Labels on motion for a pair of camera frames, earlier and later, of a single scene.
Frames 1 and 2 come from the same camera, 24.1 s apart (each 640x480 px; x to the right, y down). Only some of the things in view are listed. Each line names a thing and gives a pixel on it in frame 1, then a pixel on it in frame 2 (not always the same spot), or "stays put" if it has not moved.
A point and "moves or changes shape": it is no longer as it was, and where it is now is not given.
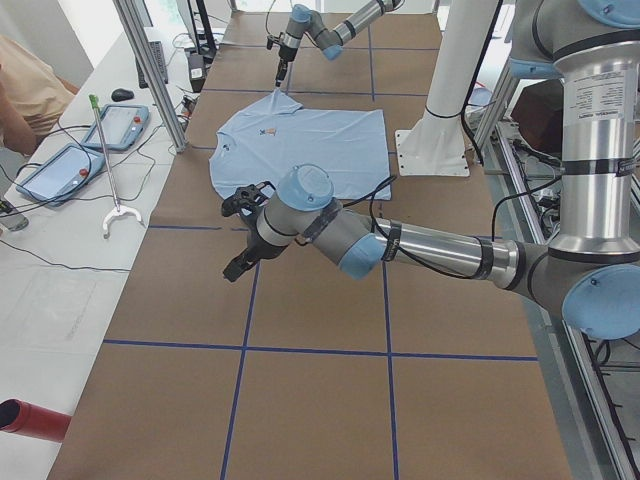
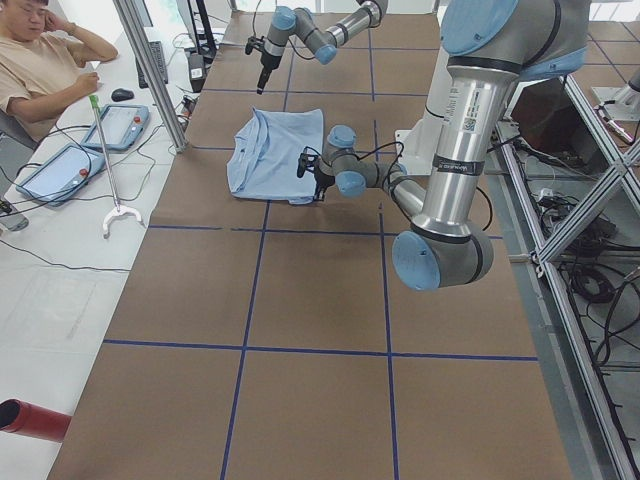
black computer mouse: x=120 y=94 stays put
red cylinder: x=20 y=417 stays put
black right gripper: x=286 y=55 → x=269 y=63
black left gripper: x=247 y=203 → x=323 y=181
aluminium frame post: x=151 y=74 stays put
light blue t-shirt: x=259 y=146 moves or changes shape
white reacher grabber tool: x=118 y=208 stays put
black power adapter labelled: x=197 y=71 stays put
